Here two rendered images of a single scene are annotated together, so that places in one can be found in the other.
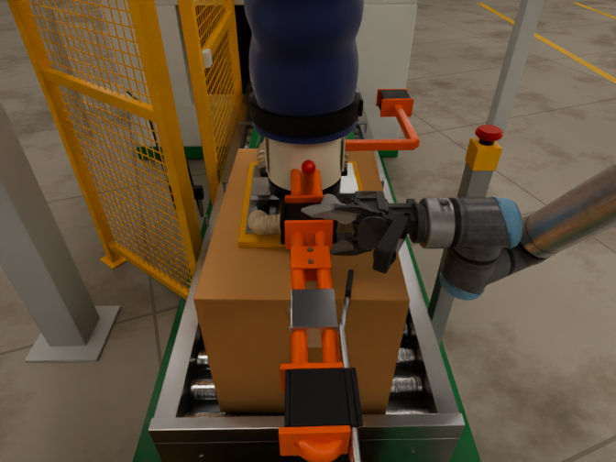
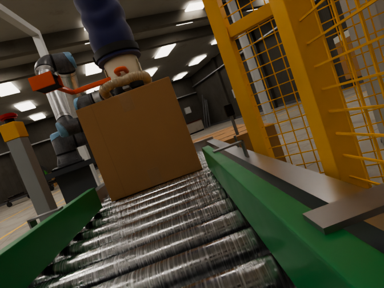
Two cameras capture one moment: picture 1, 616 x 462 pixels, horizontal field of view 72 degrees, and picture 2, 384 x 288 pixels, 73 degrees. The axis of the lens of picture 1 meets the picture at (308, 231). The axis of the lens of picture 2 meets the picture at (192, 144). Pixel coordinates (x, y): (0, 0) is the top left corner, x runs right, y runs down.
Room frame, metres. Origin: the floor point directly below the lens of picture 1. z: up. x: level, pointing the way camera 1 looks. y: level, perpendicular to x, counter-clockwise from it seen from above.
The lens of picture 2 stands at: (2.19, 0.19, 0.74)
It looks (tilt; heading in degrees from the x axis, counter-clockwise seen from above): 5 degrees down; 180
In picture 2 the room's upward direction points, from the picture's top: 20 degrees counter-clockwise
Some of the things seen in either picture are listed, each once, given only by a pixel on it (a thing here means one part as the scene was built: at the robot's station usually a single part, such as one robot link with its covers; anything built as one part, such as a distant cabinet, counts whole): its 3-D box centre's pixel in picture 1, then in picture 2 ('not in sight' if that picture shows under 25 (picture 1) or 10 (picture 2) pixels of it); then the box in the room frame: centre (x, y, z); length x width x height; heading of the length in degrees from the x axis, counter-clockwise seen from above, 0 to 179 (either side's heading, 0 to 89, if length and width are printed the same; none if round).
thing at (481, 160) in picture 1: (448, 274); (56, 231); (1.07, -0.49, 0.50); 0.07 x 0.07 x 1.00; 1
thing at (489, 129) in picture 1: (488, 136); (8, 119); (1.07, -0.49, 1.02); 0.07 x 0.07 x 0.04
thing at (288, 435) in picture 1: (313, 407); not in sight; (0.26, -0.01, 1.07); 0.08 x 0.07 x 0.05; 2
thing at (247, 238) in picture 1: (264, 194); not in sight; (0.85, 0.10, 0.97); 0.34 x 0.10 x 0.05; 2
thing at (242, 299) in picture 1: (304, 268); (150, 136); (0.84, 0.01, 0.75); 0.60 x 0.40 x 0.40; 0
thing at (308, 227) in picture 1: (308, 221); not in sight; (0.61, 0.00, 1.07); 0.10 x 0.08 x 0.06; 92
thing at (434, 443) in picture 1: (307, 450); not in sight; (0.48, 0.00, 0.47); 0.70 x 0.03 x 0.15; 91
